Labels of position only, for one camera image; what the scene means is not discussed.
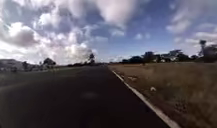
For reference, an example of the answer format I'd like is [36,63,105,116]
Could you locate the low building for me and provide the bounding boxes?
[0,58,25,73]

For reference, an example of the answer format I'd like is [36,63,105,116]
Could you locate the round dark tree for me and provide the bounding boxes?
[42,57,57,67]

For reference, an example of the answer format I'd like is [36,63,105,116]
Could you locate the dry grass verge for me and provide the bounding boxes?
[108,61,217,128]

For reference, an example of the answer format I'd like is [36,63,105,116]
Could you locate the row of dark trees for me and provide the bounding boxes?
[120,39,217,65]

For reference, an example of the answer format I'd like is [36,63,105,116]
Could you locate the white painted edge line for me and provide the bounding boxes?
[107,65,181,128]

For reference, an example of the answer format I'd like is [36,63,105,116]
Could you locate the lone tree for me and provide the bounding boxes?
[88,53,96,66]

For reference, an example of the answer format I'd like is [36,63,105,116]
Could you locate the dark asphalt road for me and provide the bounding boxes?
[0,64,170,128]

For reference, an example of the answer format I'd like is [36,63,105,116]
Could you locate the pale stone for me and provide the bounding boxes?
[149,86,157,93]

